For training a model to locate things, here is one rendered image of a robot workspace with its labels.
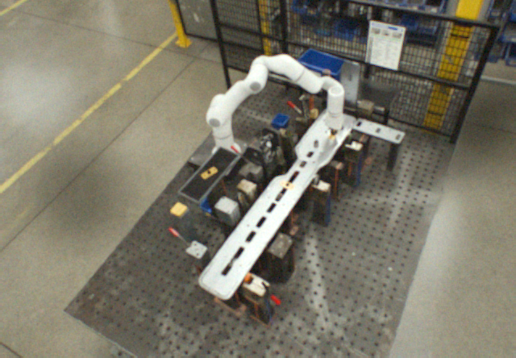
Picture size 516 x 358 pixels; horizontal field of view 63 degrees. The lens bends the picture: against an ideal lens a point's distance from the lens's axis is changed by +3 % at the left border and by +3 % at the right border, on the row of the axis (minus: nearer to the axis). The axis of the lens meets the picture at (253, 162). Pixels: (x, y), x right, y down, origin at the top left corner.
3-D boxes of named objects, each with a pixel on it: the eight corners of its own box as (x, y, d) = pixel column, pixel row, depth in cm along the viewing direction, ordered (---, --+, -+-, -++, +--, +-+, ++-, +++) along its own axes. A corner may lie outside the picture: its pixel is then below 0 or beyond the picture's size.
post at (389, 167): (396, 176, 261) (404, 144, 239) (379, 169, 266) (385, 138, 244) (400, 168, 264) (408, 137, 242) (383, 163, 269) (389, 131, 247)
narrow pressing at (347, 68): (355, 110, 261) (359, 64, 236) (338, 104, 266) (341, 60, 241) (355, 109, 261) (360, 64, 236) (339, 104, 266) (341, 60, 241)
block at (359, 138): (361, 175, 264) (365, 145, 243) (345, 168, 269) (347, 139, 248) (367, 164, 269) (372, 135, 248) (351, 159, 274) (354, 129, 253)
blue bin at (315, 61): (334, 91, 270) (334, 75, 261) (296, 76, 285) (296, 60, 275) (347, 77, 278) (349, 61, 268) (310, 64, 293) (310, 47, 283)
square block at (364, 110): (364, 150, 278) (369, 110, 251) (352, 146, 281) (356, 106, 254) (368, 142, 282) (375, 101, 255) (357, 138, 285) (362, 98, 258)
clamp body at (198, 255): (213, 294, 223) (198, 262, 196) (197, 284, 228) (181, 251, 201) (223, 279, 228) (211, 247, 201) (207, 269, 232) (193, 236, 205)
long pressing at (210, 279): (231, 305, 188) (230, 305, 186) (193, 282, 197) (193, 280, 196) (358, 119, 257) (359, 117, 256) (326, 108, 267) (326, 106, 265)
